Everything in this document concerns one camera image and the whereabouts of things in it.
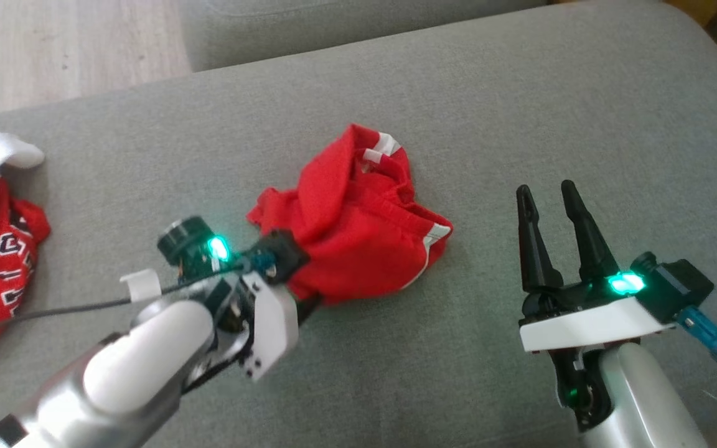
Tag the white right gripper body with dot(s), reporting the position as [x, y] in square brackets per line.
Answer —
[589, 326]

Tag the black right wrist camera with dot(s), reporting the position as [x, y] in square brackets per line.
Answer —
[676, 286]

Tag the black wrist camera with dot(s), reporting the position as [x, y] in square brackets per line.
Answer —
[676, 286]
[281, 252]

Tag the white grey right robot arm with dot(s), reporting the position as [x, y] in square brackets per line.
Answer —
[638, 398]

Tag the yellow sofa backrest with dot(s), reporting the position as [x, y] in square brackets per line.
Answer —
[694, 7]

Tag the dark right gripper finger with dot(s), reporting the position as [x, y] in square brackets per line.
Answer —
[589, 249]
[534, 249]

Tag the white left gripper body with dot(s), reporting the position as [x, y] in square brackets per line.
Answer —
[271, 323]

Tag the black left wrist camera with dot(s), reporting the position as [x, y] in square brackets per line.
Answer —
[281, 252]

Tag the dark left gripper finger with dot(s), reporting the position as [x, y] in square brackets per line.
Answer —
[310, 308]

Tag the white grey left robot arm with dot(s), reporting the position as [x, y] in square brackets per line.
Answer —
[140, 367]

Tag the red shorts with white stripes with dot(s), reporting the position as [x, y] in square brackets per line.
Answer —
[358, 236]

